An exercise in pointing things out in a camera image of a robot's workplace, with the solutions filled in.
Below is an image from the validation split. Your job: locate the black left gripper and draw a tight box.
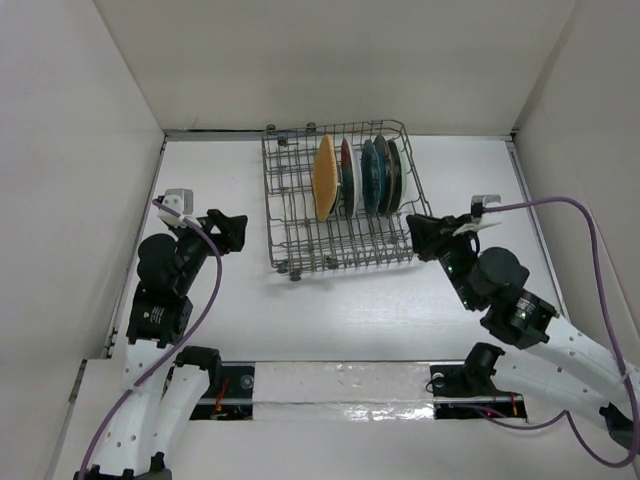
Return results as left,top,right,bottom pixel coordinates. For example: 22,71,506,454
170,208,246,292

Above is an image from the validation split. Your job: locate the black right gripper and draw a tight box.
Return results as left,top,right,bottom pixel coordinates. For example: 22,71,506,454
403,212,478,310

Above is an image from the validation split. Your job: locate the red plate with teal flower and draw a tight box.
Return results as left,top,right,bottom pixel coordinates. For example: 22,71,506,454
341,138,362,218

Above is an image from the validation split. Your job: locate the dark teal scalloped plate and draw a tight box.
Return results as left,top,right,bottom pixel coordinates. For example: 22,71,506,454
361,139,382,215

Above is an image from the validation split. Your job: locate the orange woven square plate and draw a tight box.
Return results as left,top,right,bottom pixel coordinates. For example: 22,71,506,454
312,134,339,222

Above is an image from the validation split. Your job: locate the grey reindeer snowflake plate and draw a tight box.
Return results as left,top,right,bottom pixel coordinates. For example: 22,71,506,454
374,134,402,216

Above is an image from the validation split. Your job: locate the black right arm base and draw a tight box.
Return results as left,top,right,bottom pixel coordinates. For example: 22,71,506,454
425,363,528,420

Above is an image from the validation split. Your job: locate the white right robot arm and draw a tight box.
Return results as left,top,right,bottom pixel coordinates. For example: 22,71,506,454
406,214,639,453

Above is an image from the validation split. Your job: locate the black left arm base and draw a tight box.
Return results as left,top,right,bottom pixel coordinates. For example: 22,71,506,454
190,362,255,421

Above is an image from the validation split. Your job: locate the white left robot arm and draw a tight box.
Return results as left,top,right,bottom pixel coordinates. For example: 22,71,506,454
74,206,248,479

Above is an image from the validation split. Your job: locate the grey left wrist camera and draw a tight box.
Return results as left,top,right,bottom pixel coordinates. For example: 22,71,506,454
157,188,194,216

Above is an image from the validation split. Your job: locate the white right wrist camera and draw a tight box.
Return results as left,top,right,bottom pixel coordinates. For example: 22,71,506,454
453,194,502,236

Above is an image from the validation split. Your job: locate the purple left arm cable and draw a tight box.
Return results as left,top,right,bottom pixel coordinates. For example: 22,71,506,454
72,197,224,480

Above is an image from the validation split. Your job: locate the grey wire dish rack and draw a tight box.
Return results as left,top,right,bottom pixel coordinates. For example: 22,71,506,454
262,119,432,281

